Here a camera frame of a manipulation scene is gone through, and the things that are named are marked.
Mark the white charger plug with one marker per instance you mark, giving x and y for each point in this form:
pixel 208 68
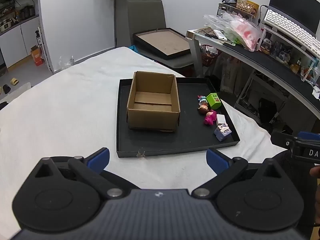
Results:
pixel 221 118

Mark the white phone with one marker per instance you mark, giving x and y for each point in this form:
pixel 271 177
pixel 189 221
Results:
pixel 220 35

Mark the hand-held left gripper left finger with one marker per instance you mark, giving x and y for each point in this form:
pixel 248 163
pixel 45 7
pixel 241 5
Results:
pixel 98 158

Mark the black shallow tray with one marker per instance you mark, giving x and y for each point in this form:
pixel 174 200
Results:
pixel 190 135

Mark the blue plastic basket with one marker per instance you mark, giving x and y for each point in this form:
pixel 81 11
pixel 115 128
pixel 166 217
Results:
pixel 133 48

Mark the clear plastic bag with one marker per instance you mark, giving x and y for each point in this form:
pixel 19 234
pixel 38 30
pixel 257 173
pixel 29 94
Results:
pixel 240 30

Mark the black framed board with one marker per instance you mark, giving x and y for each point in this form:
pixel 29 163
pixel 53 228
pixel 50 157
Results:
pixel 162 41

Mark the brown cardboard box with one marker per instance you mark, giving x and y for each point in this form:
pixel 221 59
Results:
pixel 150 116

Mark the green printed toy box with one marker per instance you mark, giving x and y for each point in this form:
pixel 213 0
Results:
pixel 213 101

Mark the beige tote bag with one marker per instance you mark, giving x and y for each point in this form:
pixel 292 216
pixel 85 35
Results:
pixel 231 75

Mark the orange cardboard box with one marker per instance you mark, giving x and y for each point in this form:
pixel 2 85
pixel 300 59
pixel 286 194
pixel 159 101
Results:
pixel 37 56

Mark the small pink teal figurine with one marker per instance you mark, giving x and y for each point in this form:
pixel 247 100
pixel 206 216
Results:
pixel 202 99

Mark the white cabinet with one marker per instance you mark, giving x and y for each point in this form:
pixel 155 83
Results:
pixel 17 42

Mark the clear drawer organizer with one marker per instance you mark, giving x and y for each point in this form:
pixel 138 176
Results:
pixel 228 11

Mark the person's right hand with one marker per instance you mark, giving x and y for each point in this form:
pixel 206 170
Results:
pixel 316 172

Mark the white keyboard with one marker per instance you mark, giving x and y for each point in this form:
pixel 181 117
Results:
pixel 290 26

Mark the purple cube toy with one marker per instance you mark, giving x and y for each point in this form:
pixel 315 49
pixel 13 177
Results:
pixel 222 132

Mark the yellow slipper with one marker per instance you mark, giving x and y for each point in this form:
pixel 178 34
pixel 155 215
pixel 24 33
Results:
pixel 14 81

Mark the wicker basket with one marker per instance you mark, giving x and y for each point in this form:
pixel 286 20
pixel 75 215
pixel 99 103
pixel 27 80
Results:
pixel 247 6

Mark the crumpled clear floor bag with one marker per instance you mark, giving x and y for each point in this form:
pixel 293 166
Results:
pixel 66 62

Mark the blue white figurine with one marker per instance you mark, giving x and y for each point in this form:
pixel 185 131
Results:
pixel 283 56

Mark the dark top desk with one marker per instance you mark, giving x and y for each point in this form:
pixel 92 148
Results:
pixel 270 65

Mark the black slipper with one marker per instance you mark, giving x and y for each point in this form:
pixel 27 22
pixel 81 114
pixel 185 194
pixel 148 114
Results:
pixel 6 89

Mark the red storage basket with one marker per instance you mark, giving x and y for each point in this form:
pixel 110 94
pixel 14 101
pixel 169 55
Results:
pixel 210 56

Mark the panda figurine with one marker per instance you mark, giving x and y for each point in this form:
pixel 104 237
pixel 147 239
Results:
pixel 267 46

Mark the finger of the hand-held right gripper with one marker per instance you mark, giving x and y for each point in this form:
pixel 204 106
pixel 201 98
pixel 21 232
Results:
pixel 281 138
pixel 310 135

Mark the pink bear figurine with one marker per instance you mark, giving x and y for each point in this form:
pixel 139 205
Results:
pixel 210 117

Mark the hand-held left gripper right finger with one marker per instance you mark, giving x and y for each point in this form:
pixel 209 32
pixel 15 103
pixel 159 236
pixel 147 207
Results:
pixel 217 161

